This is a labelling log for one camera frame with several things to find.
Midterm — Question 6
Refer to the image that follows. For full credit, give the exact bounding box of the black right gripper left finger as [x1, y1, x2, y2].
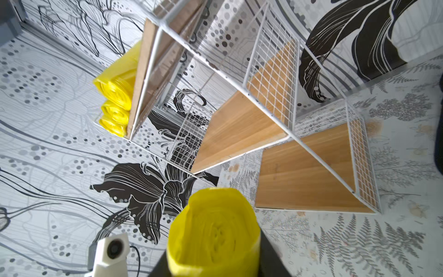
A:
[148, 254, 171, 277]

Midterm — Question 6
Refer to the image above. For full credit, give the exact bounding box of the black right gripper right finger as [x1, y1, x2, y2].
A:
[258, 230, 291, 277]

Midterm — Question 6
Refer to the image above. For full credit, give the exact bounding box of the yellow trash bag roll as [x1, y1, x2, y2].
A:
[102, 100, 130, 125]
[99, 117, 127, 137]
[93, 41, 141, 111]
[166, 188, 261, 277]

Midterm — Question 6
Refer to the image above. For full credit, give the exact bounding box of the black cap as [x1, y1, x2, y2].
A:
[434, 72, 443, 175]

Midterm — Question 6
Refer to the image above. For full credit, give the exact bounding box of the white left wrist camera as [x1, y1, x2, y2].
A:
[84, 233, 130, 277]

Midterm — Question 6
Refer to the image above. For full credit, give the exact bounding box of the white wire wooden shelf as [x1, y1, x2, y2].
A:
[128, 1, 381, 214]

